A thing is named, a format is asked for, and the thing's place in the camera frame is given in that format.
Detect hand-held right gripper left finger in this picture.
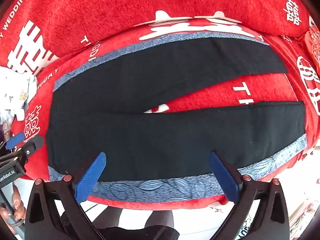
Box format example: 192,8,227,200
24,151,108,240

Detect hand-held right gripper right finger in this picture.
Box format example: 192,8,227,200
209,151,291,240

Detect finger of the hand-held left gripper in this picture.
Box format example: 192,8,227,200
5,132,26,150
17,135,44,158

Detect black pants with blue stripe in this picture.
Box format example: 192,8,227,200
46,34,307,203

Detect person's left hand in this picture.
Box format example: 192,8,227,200
0,184,27,233

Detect white floral cloth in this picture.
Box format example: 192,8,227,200
0,66,38,123

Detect red printed sofa seat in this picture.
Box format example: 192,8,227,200
11,17,320,209

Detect red patterned pillow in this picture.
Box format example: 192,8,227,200
295,27,320,67

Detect red printed sofa backrest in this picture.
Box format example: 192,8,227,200
0,0,310,77

